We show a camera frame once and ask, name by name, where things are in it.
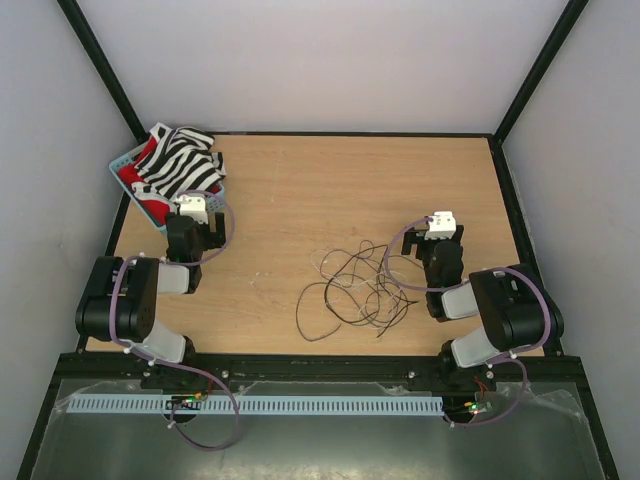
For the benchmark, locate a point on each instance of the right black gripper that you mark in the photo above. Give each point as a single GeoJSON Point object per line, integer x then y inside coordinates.
{"type": "Point", "coordinates": [416, 236]}

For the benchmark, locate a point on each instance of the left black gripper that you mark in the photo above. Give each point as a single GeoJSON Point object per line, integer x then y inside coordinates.
{"type": "Point", "coordinates": [214, 239]}

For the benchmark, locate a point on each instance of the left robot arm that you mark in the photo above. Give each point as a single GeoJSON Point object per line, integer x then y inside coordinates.
{"type": "Point", "coordinates": [119, 301]}

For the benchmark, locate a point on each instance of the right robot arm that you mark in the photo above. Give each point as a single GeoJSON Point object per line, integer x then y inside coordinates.
{"type": "Point", "coordinates": [517, 314]}

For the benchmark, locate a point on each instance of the red cloth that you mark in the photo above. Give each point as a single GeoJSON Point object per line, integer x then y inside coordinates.
{"type": "Point", "coordinates": [152, 203]}

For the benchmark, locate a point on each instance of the light blue plastic basket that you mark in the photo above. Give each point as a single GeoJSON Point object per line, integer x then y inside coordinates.
{"type": "Point", "coordinates": [214, 202]}

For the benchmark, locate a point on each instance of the zebra striped cloth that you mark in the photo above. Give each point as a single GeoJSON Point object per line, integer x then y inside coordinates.
{"type": "Point", "coordinates": [182, 159]}

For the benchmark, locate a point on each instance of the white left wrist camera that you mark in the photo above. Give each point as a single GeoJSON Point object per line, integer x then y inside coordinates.
{"type": "Point", "coordinates": [194, 207]}

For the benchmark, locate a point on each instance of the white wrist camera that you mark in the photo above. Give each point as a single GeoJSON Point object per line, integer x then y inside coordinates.
{"type": "Point", "coordinates": [194, 207]}
{"type": "Point", "coordinates": [441, 225]}

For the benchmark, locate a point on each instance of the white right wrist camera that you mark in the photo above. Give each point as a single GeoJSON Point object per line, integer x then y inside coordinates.
{"type": "Point", "coordinates": [441, 225]}

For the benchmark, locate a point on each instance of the light blue slotted cable duct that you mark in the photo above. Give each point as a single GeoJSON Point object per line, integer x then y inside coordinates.
{"type": "Point", "coordinates": [258, 405]}

